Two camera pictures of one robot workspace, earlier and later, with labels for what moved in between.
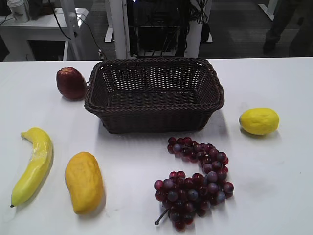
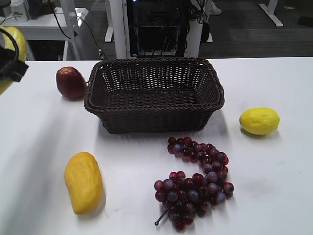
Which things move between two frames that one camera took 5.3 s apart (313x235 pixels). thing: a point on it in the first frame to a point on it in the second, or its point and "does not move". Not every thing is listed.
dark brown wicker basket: [153, 95] does not move
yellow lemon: [259, 121] does not move
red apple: [71, 83] does not move
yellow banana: [29, 179] to [6, 85]
